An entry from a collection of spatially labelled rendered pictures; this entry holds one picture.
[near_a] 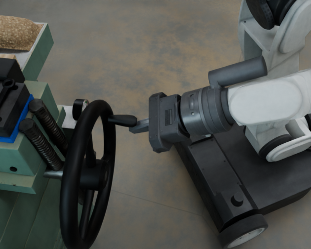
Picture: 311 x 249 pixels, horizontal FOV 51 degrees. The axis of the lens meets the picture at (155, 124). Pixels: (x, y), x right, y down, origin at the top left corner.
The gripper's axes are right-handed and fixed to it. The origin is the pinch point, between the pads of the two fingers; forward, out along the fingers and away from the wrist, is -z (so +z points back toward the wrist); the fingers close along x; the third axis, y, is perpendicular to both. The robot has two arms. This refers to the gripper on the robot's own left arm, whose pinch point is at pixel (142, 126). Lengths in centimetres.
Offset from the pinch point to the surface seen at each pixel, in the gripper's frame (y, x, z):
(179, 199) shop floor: -79, -2, -33
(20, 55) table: 17.0, 14.6, -19.9
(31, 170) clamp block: 17.5, -11.6, -10.6
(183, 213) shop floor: -79, -8, -31
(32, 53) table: 15.4, 15.5, -18.3
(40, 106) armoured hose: 21.5, -2.7, -5.3
